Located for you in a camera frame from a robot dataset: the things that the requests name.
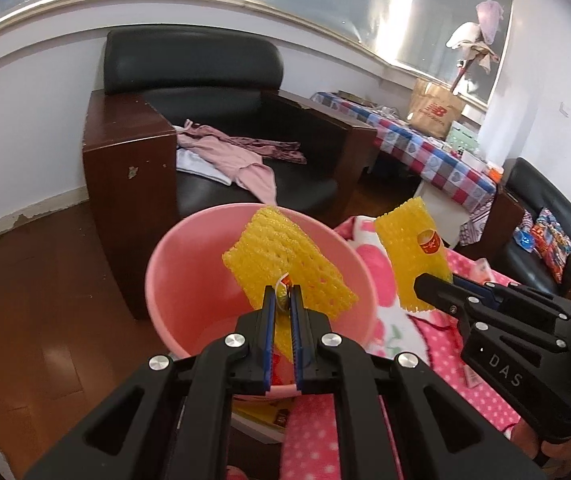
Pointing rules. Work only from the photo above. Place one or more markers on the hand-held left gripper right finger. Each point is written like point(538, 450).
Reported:
point(297, 345)

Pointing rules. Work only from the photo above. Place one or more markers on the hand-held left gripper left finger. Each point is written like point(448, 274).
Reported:
point(269, 340)

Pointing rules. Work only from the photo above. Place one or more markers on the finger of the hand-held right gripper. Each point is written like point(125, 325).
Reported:
point(480, 291)
point(435, 290)

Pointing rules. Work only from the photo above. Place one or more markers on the yellow foam fruit net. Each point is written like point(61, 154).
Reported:
point(275, 250)
point(400, 245)

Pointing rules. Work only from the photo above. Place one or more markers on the pink plastic basin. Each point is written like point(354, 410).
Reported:
point(190, 270)

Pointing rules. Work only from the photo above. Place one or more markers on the blue plastic bag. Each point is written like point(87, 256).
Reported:
point(524, 239)

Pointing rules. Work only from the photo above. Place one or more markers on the yellow book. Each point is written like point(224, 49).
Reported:
point(260, 412)

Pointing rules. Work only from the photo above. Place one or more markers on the comic print pillow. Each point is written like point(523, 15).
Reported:
point(553, 240)

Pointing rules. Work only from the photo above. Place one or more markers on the pink polka dot blanket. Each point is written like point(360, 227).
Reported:
point(315, 435)

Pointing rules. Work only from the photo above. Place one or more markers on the orange box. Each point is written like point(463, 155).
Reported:
point(494, 171)

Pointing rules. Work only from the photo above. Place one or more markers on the checkered tablecloth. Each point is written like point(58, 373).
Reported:
point(415, 150)

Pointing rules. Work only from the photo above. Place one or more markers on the green box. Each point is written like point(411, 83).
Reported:
point(463, 137)

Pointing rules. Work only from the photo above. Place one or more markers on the brown paper bag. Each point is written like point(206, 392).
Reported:
point(435, 110)

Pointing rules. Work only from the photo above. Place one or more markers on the pink garment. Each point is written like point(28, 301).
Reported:
point(230, 157)

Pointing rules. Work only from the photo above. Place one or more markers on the white cloth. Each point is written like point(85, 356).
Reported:
point(190, 162)

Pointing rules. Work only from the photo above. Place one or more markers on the framed window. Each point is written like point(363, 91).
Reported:
point(430, 20)

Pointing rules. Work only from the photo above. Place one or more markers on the hanging clothes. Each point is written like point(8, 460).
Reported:
point(488, 20)

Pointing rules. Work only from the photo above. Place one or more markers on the black leather wooden armchair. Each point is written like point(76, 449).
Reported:
point(190, 60)

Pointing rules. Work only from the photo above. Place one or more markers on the wall socket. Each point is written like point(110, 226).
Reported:
point(565, 109)

